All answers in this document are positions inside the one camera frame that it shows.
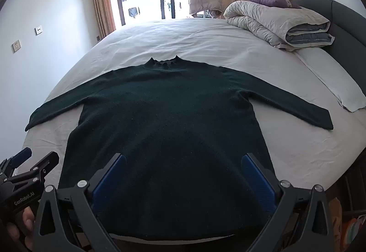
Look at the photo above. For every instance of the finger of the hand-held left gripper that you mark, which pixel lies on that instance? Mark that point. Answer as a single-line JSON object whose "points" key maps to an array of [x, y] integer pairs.
{"points": [[21, 155], [43, 167]]}

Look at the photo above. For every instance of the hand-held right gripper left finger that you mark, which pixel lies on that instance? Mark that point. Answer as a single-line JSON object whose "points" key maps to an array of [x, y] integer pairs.
{"points": [[108, 183]]}

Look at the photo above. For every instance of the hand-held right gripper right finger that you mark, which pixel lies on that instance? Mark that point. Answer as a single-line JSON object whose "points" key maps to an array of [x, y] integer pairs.
{"points": [[257, 180]]}

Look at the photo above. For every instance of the dark green sweater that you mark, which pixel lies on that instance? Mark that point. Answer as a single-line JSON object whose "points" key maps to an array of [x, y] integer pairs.
{"points": [[171, 126]]}

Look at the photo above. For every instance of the person's left hand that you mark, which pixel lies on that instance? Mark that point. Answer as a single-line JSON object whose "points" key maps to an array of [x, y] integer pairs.
{"points": [[26, 222]]}

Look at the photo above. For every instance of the colourful printed cloth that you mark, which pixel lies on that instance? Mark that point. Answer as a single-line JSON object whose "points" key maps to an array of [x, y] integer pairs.
{"points": [[351, 229]]}

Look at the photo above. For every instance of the white flat pillow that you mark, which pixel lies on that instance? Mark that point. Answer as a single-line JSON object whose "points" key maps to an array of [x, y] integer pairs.
{"points": [[328, 74]]}

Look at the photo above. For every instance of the bed with white sheet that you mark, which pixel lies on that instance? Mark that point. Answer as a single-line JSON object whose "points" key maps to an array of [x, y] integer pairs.
{"points": [[200, 37]]}

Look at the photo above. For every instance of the folded grey duvet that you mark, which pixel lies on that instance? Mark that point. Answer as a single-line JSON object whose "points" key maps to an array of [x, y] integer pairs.
{"points": [[271, 20]]}

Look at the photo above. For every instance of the small dark hanging garment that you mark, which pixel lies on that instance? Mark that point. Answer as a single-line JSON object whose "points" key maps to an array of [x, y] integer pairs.
{"points": [[133, 12]]}

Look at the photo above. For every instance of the purple pillow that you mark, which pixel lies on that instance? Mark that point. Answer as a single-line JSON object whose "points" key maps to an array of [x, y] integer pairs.
{"points": [[271, 0]]}

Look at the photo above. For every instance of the white wall socket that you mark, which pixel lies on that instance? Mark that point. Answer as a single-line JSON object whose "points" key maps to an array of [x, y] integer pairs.
{"points": [[38, 30]]}

